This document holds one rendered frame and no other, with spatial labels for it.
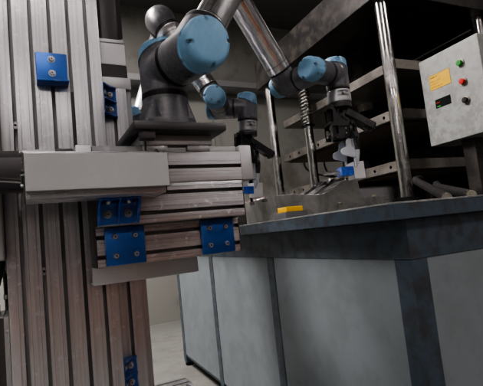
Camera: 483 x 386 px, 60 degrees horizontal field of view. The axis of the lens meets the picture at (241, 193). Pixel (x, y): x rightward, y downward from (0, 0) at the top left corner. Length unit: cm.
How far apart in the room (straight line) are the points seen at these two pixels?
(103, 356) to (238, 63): 423
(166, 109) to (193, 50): 16
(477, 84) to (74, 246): 162
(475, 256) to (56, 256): 101
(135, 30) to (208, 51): 378
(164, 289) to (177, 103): 333
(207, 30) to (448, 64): 133
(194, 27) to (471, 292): 87
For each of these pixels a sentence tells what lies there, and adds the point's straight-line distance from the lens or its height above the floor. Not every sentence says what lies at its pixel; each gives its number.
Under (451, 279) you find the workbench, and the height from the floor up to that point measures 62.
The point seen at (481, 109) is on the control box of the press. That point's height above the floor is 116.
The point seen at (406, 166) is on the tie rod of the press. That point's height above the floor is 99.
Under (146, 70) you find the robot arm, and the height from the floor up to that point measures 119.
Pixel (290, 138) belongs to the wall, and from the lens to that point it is 508.
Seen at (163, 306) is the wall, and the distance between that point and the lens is 428.
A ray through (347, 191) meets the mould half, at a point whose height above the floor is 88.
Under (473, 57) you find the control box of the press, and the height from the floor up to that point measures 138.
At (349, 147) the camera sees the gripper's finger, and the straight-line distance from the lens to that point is 137.
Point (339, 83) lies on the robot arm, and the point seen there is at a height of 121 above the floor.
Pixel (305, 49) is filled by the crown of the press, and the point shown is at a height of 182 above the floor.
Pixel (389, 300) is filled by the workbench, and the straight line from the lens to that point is 107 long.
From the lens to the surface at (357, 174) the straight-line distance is 138.
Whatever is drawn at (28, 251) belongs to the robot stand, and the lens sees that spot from 114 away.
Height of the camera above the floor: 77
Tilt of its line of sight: 6 degrees up
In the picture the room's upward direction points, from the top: 6 degrees counter-clockwise
